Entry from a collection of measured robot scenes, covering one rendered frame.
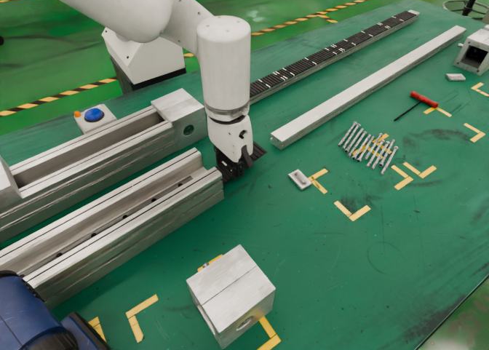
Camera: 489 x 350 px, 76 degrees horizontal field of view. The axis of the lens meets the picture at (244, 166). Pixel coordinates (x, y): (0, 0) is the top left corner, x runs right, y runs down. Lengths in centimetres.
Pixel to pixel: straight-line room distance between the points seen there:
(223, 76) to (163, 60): 57
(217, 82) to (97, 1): 20
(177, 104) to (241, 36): 34
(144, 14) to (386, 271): 57
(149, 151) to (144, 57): 38
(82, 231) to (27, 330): 27
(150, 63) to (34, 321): 81
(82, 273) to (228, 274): 25
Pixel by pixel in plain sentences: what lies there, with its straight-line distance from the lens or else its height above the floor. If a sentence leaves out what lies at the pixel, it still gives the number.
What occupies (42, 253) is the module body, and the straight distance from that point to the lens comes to 65.
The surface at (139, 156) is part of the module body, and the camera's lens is 75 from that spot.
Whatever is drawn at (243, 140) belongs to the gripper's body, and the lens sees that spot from 60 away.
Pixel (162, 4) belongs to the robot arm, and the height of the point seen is 117.
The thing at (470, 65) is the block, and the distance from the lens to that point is 130.
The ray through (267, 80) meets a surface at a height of 81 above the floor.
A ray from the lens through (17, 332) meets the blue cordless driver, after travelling 41.
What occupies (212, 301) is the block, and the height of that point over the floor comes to 87.
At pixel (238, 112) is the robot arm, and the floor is 98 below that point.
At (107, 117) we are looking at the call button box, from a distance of 85.
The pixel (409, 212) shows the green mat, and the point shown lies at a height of 78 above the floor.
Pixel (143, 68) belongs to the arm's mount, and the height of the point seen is 82.
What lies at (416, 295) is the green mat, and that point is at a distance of 66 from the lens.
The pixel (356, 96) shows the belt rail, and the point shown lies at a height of 81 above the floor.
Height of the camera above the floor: 133
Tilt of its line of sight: 48 degrees down
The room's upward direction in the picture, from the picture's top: straight up
